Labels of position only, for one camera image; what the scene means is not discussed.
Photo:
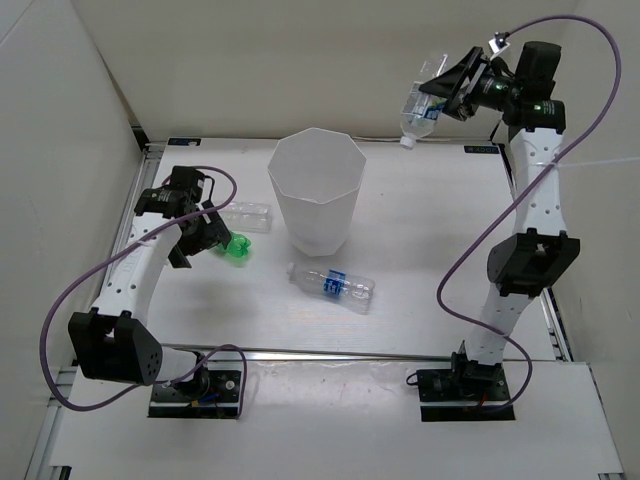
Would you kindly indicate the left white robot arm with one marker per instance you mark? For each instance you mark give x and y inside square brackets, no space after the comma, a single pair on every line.
[172,223]

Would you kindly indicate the crushed green plastic bottle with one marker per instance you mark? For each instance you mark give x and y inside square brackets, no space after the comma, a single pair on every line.
[237,250]

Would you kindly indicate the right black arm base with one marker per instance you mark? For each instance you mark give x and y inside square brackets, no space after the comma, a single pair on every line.
[463,392]

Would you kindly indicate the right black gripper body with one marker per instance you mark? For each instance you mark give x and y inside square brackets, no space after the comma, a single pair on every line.
[492,90]

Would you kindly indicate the white octagonal plastic bin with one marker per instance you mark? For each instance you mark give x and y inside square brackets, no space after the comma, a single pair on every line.
[316,175]

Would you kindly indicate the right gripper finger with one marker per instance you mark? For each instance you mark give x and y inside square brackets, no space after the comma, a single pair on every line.
[459,106]
[448,84]

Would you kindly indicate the clear bottle green blue label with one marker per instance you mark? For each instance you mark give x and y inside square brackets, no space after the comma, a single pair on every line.
[421,111]

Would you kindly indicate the clear flattened plastic bottle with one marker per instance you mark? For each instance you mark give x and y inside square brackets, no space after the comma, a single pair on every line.
[247,217]

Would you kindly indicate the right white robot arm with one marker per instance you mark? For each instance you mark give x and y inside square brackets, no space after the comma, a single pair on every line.
[540,249]

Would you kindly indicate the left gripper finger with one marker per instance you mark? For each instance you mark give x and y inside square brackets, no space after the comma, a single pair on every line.
[178,256]
[214,231]

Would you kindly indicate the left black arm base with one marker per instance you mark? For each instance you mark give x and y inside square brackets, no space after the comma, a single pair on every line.
[216,391]

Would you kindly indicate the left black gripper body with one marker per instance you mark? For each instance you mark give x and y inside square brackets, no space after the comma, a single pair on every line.
[196,237]

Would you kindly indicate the aluminium frame rail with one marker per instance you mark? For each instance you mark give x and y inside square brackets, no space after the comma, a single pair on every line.
[267,354]

